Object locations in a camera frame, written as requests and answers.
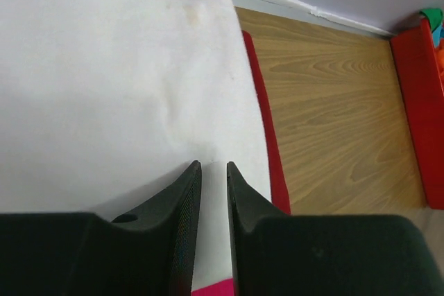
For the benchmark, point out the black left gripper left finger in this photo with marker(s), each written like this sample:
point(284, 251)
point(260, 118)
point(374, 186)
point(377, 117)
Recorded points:
point(149, 250)

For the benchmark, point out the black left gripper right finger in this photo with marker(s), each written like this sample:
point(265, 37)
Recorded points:
point(274, 253)

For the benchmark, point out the white t-shirt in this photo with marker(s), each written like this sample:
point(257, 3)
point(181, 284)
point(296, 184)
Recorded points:
point(105, 102)

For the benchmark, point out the dark red folded t-shirt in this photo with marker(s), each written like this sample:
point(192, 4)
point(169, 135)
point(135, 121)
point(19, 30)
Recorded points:
point(278, 186)

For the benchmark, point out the pink folded t-shirt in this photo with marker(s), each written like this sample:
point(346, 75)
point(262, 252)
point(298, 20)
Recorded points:
point(222, 288)

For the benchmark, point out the red plastic bin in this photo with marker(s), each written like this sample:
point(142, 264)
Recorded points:
point(421, 84)

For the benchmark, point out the orange t-shirt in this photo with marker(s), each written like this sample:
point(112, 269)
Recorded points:
point(440, 59)

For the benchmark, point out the teal t-shirt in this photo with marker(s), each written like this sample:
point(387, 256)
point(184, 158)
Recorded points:
point(437, 35)

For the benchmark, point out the green t-shirt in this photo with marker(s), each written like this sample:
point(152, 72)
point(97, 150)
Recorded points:
point(434, 17)

